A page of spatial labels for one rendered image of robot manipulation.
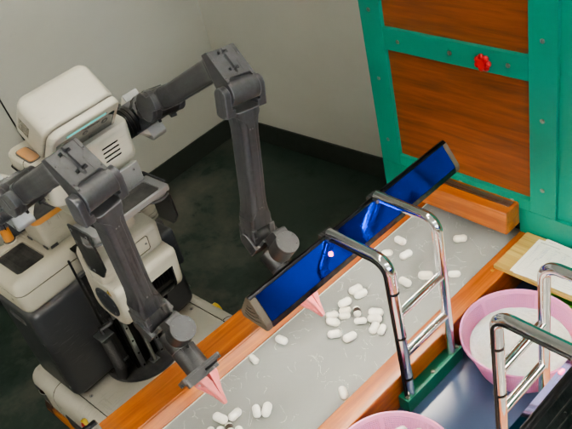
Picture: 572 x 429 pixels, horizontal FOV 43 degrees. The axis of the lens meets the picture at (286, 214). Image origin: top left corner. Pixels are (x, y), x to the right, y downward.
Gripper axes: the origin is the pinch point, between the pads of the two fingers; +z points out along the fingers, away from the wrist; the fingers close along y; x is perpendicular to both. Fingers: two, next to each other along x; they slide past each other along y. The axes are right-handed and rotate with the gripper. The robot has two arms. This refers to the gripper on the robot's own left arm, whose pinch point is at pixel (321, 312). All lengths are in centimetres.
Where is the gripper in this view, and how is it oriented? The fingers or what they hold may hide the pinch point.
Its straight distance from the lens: 173.6
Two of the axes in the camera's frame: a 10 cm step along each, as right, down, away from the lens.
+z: 6.5, 7.5, -1.6
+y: 7.2, -5.3, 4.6
